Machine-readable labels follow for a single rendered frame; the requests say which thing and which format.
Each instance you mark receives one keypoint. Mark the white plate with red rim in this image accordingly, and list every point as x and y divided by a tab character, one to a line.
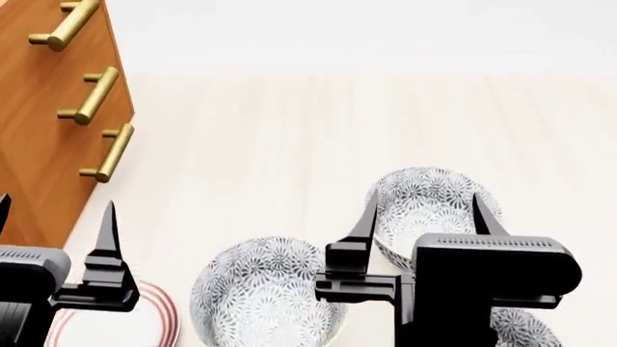
161	307

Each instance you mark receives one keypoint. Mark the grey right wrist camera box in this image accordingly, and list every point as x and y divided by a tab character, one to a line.
496	267

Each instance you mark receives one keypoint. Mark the floral patterned bowl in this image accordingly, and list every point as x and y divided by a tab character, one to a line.
260	296
523	329
429	202

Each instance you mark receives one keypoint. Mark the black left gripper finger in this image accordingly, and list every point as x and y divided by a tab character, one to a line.
107	253
4	213

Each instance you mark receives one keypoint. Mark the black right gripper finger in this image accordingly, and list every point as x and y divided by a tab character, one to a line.
488	220
354	249

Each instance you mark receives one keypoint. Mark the brown wooden drawer cabinet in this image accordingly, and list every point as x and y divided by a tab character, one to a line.
34	144

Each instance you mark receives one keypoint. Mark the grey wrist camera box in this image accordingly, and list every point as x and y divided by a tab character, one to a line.
34	267
496	267

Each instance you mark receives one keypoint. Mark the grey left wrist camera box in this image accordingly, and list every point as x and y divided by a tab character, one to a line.
34	267

